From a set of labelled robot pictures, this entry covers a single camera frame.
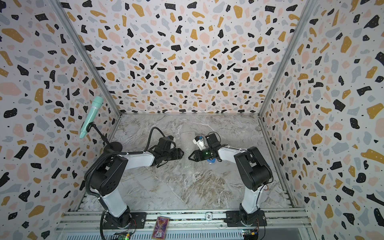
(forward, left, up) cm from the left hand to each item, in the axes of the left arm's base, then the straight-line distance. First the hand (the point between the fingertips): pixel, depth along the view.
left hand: (185, 153), depth 95 cm
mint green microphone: (+12, +44, +32) cm, 55 cm away
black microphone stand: (+6, +49, 0) cm, 49 cm away
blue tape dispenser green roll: (-4, -18, -3) cm, 19 cm away
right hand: (-4, -6, +1) cm, 7 cm away
